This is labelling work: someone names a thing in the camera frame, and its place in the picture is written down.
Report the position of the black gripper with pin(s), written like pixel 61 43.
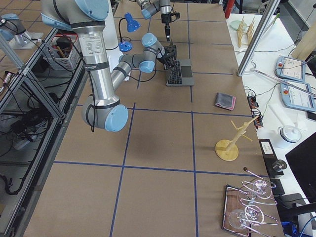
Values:
pixel 165 19
pixel 164 60

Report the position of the grey laptop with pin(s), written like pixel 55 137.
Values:
pixel 181 74

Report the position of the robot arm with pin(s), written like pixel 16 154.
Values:
pixel 90 20
pixel 158 6

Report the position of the blue desk lamp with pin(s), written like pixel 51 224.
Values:
pixel 132 26

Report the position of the green plate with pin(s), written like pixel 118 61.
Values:
pixel 235 24

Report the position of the folded grey cloth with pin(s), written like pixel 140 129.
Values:
pixel 225 101

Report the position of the wooden dish rack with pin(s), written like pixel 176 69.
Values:
pixel 245 30

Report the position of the white plastic basket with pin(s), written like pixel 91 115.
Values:
pixel 60 52

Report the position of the wooden mug tree stand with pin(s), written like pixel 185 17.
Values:
pixel 227 150

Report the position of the far teach pendant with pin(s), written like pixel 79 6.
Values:
pixel 290 68

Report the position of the teach pendant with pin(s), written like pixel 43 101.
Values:
pixel 290 68
pixel 297 95

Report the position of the near teach pendant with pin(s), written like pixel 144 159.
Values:
pixel 297 95

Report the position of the white kettle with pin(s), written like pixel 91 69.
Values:
pixel 286 136

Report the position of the black monitor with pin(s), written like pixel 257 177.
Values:
pixel 302 162

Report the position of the wine glass rack tray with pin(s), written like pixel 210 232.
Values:
pixel 243 212

